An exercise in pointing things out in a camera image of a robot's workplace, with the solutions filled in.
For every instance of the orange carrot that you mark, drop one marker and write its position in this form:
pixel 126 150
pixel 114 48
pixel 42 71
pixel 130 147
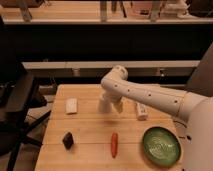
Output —
pixel 114 144

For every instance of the black office chair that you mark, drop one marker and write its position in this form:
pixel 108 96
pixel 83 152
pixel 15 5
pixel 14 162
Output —
pixel 19 91

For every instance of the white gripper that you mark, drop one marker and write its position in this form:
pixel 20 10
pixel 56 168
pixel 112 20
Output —
pixel 115 99

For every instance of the green ceramic bowl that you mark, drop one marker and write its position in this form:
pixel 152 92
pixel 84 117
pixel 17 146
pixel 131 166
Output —
pixel 161 147

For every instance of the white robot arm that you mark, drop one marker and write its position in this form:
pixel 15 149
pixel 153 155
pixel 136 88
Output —
pixel 195 109

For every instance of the white tube with cap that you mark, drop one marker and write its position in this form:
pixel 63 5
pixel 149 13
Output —
pixel 142 113

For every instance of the dark brown block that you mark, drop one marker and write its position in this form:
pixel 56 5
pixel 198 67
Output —
pixel 68 140

